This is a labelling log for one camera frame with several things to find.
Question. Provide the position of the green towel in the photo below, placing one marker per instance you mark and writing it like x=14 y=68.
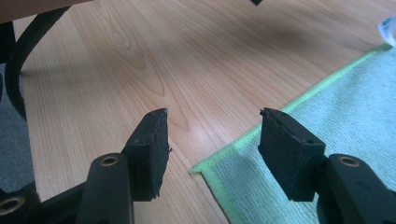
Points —
x=327 y=140

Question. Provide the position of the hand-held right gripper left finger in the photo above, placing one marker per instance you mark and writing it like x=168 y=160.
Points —
x=148 y=158

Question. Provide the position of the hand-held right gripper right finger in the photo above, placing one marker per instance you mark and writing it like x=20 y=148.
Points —
x=289 y=155

